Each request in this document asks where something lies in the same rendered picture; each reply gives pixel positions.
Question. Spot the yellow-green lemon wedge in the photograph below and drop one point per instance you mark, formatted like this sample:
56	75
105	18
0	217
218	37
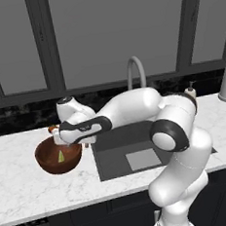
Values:
61	157

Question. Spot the dark grey sink basin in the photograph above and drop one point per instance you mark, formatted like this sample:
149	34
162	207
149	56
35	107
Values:
115	150

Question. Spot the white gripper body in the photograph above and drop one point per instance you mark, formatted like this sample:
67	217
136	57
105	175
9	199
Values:
56	138

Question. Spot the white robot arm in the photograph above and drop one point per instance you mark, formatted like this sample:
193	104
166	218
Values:
183	150

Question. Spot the small orange-brown object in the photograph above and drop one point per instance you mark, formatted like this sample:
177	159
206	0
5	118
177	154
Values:
51	128

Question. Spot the brown wooden bowl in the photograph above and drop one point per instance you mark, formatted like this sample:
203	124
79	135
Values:
48	163

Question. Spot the grey curved tap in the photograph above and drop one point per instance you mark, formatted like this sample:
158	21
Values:
140	66

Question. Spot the white soap dispenser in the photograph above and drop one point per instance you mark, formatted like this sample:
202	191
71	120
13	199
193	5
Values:
190	91

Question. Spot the dark framed window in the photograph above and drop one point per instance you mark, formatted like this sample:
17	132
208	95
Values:
51	42

